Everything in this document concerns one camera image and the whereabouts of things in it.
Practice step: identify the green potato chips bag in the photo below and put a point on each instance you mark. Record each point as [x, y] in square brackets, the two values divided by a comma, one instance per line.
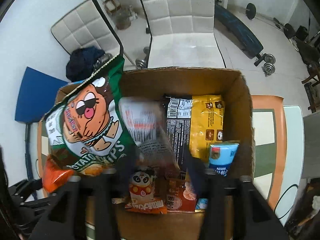
[95, 120]

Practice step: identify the black yellow noodle packet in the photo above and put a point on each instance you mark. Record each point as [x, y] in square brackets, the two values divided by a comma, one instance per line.
[205, 120]

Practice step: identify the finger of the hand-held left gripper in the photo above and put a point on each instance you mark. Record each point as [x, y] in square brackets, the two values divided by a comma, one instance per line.
[25, 191]

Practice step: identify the orange snack packet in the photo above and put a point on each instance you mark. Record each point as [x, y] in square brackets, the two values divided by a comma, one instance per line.
[55, 175]

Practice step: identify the dark red snack packet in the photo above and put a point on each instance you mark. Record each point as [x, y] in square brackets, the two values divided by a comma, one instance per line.
[178, 197]

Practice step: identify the red white panda snack packet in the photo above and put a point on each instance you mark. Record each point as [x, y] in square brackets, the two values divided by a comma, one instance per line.
[143, 192]

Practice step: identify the dark blue sit-up bench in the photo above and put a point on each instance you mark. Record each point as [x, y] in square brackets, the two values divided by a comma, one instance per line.
[237, 27]

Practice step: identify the translucent white snack packet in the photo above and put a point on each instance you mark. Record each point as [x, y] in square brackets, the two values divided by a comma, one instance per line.
[140, 120]

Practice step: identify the chrome dumbbell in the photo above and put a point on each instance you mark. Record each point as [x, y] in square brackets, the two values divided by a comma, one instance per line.
[140, 63]
[269, 58]
[269, 69]

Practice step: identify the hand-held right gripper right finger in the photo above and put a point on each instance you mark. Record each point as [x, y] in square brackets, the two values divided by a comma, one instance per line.
[196, 177]

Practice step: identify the blue chair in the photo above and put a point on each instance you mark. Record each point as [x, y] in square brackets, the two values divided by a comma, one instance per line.
[40, 95]

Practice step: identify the black bag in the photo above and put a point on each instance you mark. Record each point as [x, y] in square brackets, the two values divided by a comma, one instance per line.
[302, 32]

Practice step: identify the grey shell chair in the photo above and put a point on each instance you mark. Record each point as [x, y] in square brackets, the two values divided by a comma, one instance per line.
[312, 142]

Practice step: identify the white padded chair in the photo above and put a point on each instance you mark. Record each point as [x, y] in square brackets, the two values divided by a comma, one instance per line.
[180, 17]
[82, 25]

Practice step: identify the floor barbell with black plate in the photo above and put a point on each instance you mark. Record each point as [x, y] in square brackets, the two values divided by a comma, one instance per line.
[250, 10]

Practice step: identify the green white checkered tablecloth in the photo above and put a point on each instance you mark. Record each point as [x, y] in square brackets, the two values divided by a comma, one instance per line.
[265, 155]

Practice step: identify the blue tube packet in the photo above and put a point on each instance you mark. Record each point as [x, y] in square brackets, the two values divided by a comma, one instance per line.
[222, 155]

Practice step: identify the cardboard box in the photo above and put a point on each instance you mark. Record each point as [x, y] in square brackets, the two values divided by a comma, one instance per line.
[225, 85]

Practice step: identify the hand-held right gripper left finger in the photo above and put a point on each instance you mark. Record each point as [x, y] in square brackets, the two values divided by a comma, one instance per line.
[127, 172]

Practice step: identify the dark wooden chair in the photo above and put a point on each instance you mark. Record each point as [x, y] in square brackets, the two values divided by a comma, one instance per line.
[312, 82]

